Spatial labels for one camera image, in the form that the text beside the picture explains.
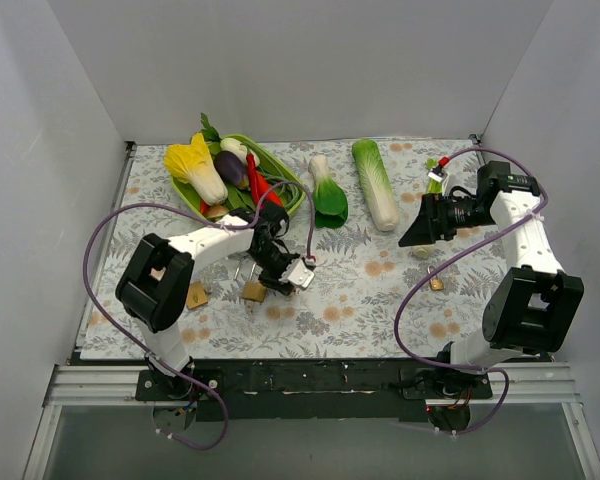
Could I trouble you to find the tiny brass padlock with key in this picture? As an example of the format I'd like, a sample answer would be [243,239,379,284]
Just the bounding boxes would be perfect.
[427,265,444,291]

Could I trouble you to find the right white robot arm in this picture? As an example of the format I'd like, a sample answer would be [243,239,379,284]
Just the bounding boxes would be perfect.
[399,161,584,398]

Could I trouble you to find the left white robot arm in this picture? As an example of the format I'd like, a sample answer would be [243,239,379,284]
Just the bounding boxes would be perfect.
[115,201,315,400]

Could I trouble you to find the celery stalk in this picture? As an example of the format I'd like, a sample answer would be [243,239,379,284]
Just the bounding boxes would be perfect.
[411,158,448,260]

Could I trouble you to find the brass padlock long shackle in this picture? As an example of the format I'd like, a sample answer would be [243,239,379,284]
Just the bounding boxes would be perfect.
[241,263,267,320]

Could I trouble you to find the green napa cabbage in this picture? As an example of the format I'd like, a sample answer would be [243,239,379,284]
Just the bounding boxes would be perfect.
[351,138,400,232]

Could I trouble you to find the green long beans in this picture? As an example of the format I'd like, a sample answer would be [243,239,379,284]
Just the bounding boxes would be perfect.
[240,140,306,215]

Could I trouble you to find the red chili pepper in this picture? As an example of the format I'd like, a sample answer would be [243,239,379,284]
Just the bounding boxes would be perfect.
[248,171,269,205]
[246,153,283,207]

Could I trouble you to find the brown mushroom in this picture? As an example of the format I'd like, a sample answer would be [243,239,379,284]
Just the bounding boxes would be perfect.
[206,205,228,220]

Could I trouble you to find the bok choy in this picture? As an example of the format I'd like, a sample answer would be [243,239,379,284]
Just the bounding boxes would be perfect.
[309,155,348,229]

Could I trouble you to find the floral table mat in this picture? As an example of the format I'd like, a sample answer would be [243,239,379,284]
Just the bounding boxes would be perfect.
[79,137,526,361]

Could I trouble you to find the large brass padlock left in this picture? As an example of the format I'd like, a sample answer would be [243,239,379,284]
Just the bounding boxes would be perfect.
[185,281,210,310]

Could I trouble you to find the purple eggplant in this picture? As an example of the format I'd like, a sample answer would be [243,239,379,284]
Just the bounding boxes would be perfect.
[213,150,249,189]

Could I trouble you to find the green plastic basket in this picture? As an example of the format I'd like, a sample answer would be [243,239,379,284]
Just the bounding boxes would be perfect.
[164,126,306,220]

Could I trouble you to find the white radish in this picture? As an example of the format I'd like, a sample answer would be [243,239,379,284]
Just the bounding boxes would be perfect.
[220,137,248,155]

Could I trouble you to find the yellow napa cabbage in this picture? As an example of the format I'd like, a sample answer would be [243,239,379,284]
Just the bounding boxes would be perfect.
[164,132,228,206]

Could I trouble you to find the green leafy herb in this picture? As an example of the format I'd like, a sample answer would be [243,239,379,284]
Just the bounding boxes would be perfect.
[200,112,222,143]

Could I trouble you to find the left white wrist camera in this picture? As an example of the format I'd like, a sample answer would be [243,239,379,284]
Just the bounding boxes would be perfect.
[281,257,316,290]

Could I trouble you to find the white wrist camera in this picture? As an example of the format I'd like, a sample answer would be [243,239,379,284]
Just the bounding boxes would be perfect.
[427,157,450,184]
[281,257,316,290]

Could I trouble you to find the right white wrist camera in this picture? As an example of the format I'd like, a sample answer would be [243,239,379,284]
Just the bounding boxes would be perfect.
[427,157,450,184]

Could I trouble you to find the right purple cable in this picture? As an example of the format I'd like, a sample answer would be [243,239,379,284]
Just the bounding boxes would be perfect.
[394,146,551,435]

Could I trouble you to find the purple cable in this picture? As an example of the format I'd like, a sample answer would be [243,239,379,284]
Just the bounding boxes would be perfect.
[394,146,551,435]
[82,180,316,452]

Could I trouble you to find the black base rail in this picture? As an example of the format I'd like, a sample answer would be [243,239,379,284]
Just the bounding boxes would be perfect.
[135,358,493,422]

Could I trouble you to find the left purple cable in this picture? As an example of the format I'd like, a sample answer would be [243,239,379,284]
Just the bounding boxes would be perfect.
[82,180,316,452]

